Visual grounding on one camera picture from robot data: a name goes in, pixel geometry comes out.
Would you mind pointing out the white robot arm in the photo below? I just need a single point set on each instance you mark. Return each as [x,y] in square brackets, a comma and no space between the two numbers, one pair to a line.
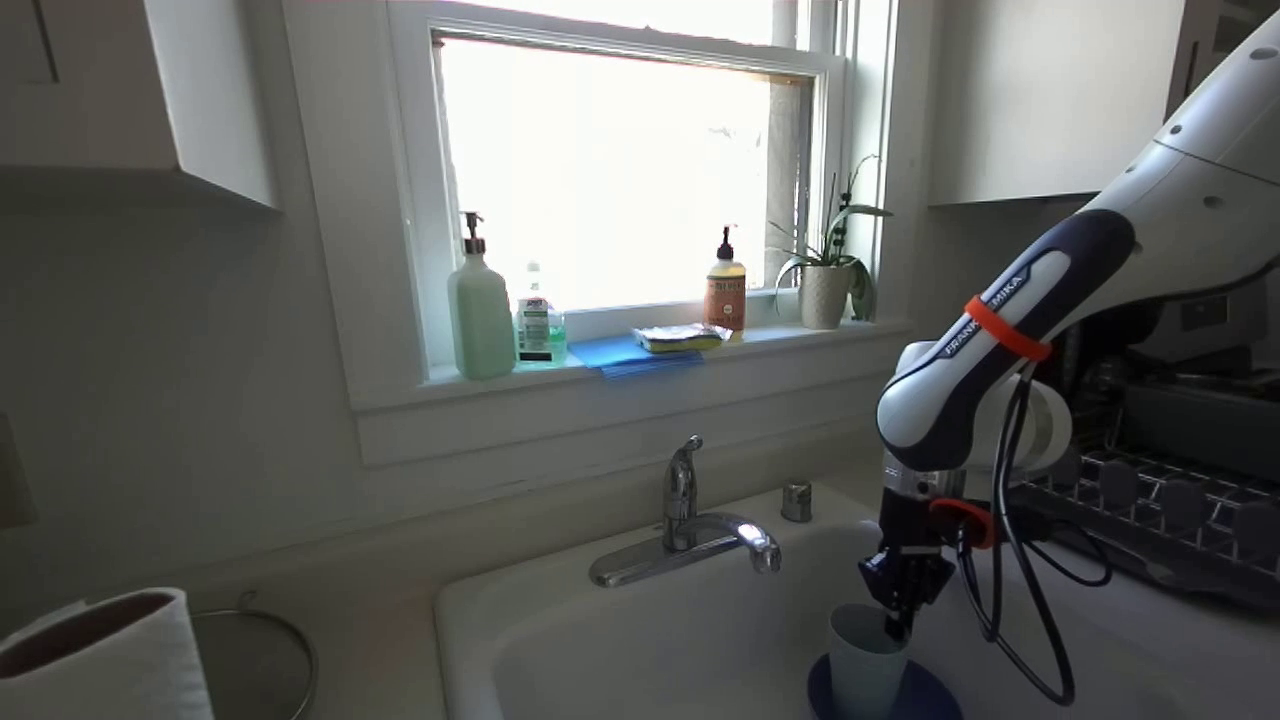
[1192,208]

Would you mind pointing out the patterned dish drying mat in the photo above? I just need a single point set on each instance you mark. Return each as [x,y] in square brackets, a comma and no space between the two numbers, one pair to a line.
[1185,530]

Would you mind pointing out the white framed window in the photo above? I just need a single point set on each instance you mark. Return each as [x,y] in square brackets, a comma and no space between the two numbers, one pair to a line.
[608,143]

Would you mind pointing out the orange soap dispenser bottle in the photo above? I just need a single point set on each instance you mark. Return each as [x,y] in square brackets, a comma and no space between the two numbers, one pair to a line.
[724,284]

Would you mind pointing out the yellow green sponge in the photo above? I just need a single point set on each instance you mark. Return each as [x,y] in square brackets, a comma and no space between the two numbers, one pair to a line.
[682,339]

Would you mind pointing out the blue cloth on sill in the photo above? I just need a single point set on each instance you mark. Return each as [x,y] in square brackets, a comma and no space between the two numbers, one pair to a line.
[623,357]

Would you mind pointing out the blue bowl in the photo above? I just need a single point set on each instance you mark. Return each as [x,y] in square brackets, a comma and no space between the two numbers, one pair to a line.
[912,696]

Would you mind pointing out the white paper towel roll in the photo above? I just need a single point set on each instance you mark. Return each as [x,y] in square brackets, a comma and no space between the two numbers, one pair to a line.
[122,659]

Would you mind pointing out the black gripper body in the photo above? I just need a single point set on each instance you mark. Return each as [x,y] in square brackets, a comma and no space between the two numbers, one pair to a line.
[909,560]

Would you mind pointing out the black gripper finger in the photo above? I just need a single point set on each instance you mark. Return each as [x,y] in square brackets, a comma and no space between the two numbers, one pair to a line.
[898,622]

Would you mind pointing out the chrome sink faucet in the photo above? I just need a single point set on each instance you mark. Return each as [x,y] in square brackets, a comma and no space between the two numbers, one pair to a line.
[687,535]

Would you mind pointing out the white farmhouse sink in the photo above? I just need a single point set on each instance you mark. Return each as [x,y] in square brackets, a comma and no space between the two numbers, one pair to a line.
[724,643]

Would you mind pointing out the light blue plastic cup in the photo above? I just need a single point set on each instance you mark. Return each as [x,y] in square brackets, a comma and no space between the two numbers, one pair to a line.
[864,652]

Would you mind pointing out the green soap dispenser bottle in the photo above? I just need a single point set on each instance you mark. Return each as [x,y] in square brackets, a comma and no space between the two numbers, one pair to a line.
[482,313]

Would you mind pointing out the white upper wall cabinet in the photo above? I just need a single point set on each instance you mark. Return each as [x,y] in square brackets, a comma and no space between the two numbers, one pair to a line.
[129,103]

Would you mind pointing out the small clear teal bottle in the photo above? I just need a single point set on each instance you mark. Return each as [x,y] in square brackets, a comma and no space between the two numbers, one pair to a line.
[541,334]

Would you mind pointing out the white potted plant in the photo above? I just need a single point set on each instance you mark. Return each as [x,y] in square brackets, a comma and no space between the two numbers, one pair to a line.
[831,283]

